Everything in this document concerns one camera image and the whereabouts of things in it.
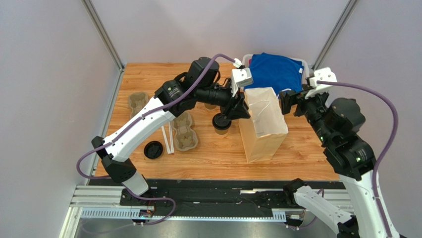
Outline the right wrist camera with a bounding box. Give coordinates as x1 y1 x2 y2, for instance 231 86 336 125
305 67 337 99

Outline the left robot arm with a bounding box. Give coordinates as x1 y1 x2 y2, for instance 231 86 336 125
91 57 253 199

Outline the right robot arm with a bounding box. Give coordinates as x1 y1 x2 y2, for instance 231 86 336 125
280 90 400 238

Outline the white plastic basket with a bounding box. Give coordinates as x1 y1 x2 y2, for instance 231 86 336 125
242 54 310 83

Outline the blue folded towel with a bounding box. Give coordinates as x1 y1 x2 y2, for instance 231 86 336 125
244 53 305 94

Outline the brown paper bag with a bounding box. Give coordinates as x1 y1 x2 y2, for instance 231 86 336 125
239 87 288 163

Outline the paper coffee cup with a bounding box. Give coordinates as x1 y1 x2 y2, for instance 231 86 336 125
211 113 232 136
204 103 217 110

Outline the white wrapped straw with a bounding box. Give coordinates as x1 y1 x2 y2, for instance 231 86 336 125
161 125 171 154
168 122 175 154

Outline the aluminium frame rail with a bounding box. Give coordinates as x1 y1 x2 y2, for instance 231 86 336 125
69 184 368 223

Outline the grey pulp cup carrier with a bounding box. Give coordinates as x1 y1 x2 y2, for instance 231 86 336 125
170 111 199 152

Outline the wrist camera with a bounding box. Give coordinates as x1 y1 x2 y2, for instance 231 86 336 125
305 67 337 99
230 67 254 97

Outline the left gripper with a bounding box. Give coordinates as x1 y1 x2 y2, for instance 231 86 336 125
196 83 251 122

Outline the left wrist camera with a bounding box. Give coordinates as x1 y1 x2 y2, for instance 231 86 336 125
230 67 254 97

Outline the black cup lid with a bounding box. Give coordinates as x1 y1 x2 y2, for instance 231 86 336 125
144 141 164 159
211 113 232 130

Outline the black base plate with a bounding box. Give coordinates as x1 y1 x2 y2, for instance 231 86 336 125
89 179 352 218

